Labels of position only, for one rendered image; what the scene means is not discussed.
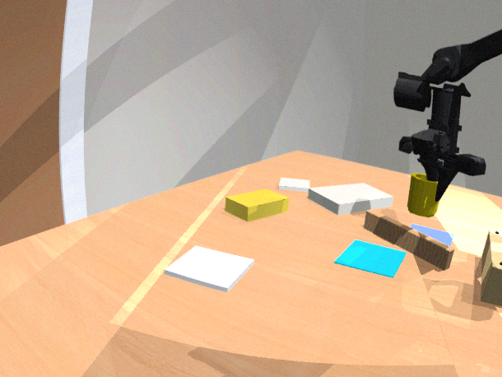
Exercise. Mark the brown wooden bar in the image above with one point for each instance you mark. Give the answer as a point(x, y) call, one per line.
point(413, 241)

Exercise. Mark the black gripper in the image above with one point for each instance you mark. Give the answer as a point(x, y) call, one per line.
point(453, 163)

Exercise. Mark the olive-yellow cup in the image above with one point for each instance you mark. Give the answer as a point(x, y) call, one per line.
point(421, 197)

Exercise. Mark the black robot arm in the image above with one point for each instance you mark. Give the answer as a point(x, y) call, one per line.
point(448, 64)

